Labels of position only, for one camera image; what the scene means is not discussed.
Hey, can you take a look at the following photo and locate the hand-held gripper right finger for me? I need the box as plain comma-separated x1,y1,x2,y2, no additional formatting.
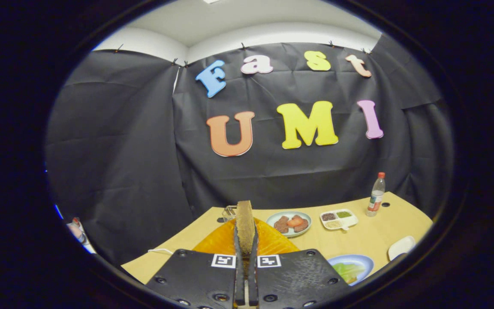
248,218,353,309

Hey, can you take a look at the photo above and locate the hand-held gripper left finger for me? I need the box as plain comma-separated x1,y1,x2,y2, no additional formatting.
145,217,247,309

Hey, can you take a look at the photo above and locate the brown toast bread slice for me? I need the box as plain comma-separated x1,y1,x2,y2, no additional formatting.
235,200,256,259

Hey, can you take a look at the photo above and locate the green lettuce leaf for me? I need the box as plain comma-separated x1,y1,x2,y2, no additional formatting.
332,263,365,285

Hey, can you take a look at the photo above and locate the pale green plate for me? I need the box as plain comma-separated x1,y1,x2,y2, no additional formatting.
266,211,312,238

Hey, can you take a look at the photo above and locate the white divided condiment dish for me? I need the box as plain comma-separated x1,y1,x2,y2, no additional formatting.
319,209,358,231

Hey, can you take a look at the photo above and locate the light blue plate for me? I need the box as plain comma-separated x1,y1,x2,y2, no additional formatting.
328,254,375,286

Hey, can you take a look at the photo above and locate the clear red-capped water bottle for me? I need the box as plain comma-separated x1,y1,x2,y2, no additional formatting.
366,172,386,217

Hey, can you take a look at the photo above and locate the white square plate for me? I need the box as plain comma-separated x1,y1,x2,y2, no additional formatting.
388,236,416,261

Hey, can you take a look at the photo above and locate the blurred white and red object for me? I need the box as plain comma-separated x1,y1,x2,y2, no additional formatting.
66,217,97,254

